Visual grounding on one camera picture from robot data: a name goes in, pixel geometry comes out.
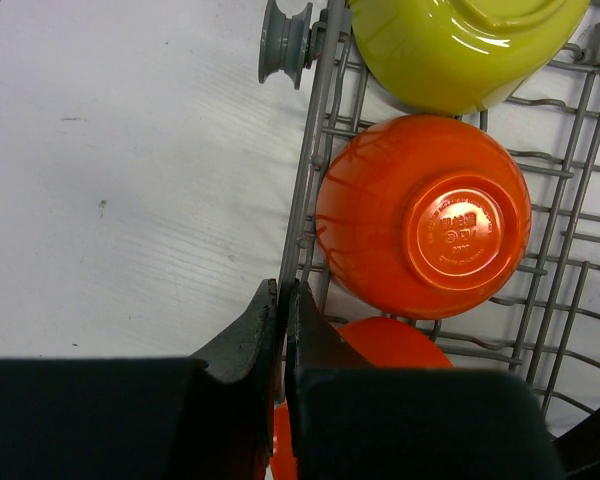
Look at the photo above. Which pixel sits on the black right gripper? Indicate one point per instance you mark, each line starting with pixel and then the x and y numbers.
pixel 579 449

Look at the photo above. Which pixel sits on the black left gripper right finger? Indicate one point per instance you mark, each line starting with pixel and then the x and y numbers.
pixel 351 420

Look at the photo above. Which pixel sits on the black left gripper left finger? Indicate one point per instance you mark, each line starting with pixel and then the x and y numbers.
pixel 207 415

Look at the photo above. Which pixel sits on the orange bowl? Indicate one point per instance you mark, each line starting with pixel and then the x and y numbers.
pixel 384 342
pixel 423 216

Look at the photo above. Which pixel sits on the lime green bowl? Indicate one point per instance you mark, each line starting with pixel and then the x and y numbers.
pixel 460 57

